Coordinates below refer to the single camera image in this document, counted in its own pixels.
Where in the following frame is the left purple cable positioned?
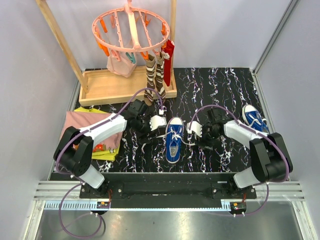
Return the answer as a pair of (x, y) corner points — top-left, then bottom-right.
(54, 87), (167, 238)

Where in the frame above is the pink round clip hanger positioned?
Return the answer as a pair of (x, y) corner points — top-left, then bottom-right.
(91, 0), (171, 64)

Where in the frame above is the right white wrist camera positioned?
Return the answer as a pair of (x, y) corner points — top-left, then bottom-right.
(186, 121), (203, 138)

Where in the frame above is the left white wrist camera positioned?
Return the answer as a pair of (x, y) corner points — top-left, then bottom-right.
(149, 115), (167, 131)

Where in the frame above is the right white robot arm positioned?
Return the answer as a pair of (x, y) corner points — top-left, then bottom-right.
(187, 104), (293, 199)

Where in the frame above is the red hanging sock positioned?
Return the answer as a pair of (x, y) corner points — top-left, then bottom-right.
(162, 39), (175, 87)

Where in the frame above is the right brown striped sock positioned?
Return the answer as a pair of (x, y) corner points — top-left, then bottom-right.
(154, 52), (166, 102)

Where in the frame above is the pink folded t-shirt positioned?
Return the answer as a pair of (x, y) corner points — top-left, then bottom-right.
(60, 109), (123, 150)

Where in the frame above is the left brown striped sock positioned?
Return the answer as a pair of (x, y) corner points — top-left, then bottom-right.
(144, 54), (156, 106)

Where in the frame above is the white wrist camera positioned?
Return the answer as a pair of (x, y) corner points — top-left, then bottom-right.
(149, 115), (167, 131)
(186, 121), (203, 138)

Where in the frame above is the pink mesh laundry bag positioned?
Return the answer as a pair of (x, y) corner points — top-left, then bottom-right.
(106, 49), (137, 78)

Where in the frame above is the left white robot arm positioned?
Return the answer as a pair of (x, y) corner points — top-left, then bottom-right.
(53, 99), (167, 198)

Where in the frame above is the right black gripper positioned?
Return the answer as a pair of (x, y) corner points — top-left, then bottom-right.
(194, 123), (221, 151)

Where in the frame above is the blue sneaker with white laces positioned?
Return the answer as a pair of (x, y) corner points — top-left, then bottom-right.
(151, 117), (196, 164)

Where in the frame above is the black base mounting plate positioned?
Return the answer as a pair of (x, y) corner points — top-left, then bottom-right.
(79, 172), (257, 206)

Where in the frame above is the brown striped sock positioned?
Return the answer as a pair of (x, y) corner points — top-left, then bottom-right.
(144, 54), (156, 106)
(154, 52), (166, 102)

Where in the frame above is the aluminium slotted rail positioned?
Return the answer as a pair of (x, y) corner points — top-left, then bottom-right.
(44, 199), (231, 213)

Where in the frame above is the wooden drying rack stand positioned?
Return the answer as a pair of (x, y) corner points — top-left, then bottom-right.
(37, 0), (177, 107)

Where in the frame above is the yellow folded t-shirt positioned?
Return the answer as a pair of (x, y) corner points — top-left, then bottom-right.
(74, 107), (123, 161)

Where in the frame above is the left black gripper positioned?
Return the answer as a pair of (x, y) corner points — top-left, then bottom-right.
(134, 114), (158, 144)

